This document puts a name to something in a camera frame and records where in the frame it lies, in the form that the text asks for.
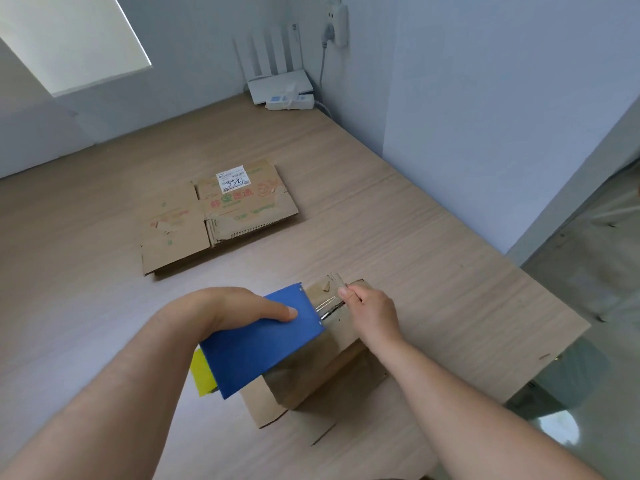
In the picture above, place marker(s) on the person's left hand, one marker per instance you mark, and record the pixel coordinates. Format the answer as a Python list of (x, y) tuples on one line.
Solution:
[(225, 307)]

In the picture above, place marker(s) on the person's right hand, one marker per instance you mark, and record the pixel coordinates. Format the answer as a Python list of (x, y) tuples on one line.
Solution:
[(377, 319)]

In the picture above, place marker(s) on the blue tape dispenser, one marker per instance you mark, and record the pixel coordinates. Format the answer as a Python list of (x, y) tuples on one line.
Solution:
[(255, 354)]

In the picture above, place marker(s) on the clear yellowish tape roll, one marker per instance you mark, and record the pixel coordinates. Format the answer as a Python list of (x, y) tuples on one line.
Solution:
[(202, 374)]

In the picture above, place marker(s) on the large torn cardboard box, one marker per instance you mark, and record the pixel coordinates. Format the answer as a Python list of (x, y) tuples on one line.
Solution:
[(175, 239)]

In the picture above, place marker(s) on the barcode-printed cardboard box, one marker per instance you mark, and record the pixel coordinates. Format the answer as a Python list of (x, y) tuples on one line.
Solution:
[(310, 379)]

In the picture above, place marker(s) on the person's right forearm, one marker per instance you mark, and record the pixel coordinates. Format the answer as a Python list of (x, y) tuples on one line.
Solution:
[(475, 424)]

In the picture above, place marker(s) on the person's left forearm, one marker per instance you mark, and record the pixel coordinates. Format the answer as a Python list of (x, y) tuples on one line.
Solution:
[(100, 409)]

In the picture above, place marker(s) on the white power strip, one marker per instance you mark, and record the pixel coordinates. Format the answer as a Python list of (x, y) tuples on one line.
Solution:
[(300, 102)]

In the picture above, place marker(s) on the white router with antennas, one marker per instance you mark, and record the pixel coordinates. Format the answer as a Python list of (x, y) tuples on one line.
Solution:
[(280, 87)]

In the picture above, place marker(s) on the bright window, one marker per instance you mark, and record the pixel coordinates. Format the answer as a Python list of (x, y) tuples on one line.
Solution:
[(75, 39)]

